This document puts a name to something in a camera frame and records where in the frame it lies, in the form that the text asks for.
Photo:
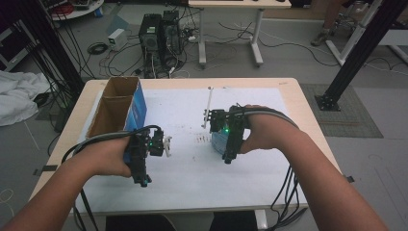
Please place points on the open cardboard box blue side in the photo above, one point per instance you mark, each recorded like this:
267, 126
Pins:
115, 106

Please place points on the grey floor mat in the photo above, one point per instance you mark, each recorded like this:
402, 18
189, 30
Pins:
349, 112

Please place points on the thin white plastic strip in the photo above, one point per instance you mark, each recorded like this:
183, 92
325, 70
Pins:
209, 102

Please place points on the round white table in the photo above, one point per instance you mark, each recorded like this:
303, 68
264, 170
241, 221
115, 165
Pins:
77, 9

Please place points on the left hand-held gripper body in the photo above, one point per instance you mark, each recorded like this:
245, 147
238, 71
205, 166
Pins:
138, 154

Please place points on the person's dark clothing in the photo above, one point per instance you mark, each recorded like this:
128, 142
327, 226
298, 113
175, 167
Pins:
179, 223

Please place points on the person's right hand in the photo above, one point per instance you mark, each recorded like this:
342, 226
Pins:
266, 131

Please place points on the white metal stand leg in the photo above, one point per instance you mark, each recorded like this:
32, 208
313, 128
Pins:
352, 35

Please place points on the light wooden table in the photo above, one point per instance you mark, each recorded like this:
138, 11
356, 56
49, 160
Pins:
308, 106

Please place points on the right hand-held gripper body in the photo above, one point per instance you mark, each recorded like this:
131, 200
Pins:
235, 134

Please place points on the white table mat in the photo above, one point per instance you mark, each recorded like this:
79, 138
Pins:
192, 179

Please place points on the black metal frame post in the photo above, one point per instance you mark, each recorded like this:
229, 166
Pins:
362, 51

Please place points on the person's left hand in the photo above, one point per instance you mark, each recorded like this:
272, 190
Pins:
107, 157

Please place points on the white crumpled cloth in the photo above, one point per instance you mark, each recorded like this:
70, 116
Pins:
19, 96

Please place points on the white desk with legs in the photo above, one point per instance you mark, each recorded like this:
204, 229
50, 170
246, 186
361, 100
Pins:
231, 6

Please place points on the small white device box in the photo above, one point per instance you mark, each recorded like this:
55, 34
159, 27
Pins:
116, 39

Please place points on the black computer tower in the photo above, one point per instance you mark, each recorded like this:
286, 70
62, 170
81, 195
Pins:
171, 32
150, 35

